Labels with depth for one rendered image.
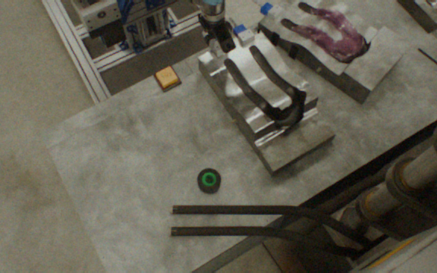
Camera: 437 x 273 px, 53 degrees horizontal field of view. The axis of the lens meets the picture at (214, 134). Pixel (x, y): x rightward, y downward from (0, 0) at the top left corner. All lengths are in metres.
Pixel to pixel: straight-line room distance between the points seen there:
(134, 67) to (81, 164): 0.96
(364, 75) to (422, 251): 0.90
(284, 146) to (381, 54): 0.49
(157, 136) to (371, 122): 0.78
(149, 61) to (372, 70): 1.25
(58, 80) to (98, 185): 1.30
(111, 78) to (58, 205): 0.72
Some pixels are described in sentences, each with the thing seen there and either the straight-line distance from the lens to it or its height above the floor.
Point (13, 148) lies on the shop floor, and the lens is 2.67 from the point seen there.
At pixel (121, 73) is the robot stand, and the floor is 0.21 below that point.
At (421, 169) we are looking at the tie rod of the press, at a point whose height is 1.38.
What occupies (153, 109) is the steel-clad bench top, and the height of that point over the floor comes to 0.80.
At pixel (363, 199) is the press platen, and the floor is 1.04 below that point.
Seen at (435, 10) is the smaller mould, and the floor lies 0.87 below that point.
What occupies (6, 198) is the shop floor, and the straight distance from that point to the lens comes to 2.58.
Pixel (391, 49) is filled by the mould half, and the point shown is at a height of 0.91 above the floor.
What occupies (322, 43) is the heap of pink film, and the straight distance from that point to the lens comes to 1.68.
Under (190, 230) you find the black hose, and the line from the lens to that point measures 1.44.
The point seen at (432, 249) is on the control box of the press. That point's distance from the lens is 0.88.
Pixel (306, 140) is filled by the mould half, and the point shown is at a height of 0.86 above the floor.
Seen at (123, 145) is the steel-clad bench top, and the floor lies 0.80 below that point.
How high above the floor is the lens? 2.26
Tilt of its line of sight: 67 degrees down
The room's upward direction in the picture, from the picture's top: 1 degrees counter-clockwise
